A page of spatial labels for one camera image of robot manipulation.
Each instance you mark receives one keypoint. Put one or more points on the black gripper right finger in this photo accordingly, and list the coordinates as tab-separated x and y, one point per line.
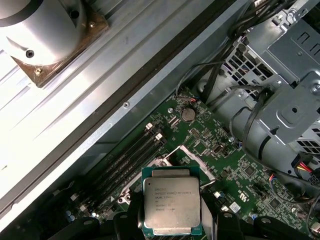
212	220

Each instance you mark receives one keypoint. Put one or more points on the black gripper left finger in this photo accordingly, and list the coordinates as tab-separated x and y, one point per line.
126	226

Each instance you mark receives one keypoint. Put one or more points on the silver green CPU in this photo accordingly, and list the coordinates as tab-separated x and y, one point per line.
172	200

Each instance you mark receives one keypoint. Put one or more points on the RAM slot black clips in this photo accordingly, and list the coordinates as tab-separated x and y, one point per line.
117	166
127	176

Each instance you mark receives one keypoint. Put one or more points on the RAM slot white clips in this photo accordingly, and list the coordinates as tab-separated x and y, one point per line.
122	171
112	161

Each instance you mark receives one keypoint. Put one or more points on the CPU socket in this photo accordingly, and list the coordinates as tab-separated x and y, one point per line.
162	162

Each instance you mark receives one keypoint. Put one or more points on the green motherboard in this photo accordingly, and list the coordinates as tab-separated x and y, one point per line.
225	162

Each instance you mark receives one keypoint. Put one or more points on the silver internal USB port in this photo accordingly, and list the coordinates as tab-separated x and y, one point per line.
217	149

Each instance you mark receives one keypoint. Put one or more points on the round coin cell battery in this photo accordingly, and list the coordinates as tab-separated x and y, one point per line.
188	114

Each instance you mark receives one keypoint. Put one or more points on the black PC case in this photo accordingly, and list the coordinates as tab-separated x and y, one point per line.
135	96

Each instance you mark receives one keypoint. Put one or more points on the grey metal drive cage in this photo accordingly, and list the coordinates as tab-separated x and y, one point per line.
287	112

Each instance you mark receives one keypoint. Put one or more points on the square brown base plate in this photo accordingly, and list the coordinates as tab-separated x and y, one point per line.
91	31

